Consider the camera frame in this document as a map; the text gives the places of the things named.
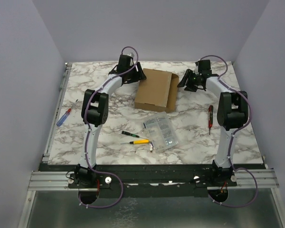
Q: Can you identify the brown cardboard express box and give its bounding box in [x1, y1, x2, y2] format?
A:
[134, 68, 179, 113]

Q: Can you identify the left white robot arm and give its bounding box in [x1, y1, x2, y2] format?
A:
[79, 53, 146, 169]

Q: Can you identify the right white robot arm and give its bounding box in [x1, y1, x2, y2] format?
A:
[178, 59, 250, 169]

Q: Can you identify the clear plastic screw organizer box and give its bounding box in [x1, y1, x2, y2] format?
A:
[142, 112, 179, 152]

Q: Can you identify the black green precision screwdriver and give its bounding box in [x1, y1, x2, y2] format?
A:
[122, 131, 139, 138]

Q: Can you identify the red blue screwdriver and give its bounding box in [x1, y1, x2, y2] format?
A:
[56, 99, 78, 127]

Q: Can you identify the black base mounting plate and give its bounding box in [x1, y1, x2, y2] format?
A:
[68, 164, 237, 198]

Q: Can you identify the left side metal rail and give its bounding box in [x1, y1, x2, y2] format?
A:
[42, 63, 72, 162]

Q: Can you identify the yellow handled screwdriver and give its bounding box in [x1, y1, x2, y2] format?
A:
[121, 139, 150, 145]

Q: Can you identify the aluminium frame rail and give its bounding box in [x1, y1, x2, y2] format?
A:
[18, 169, 285, 228]

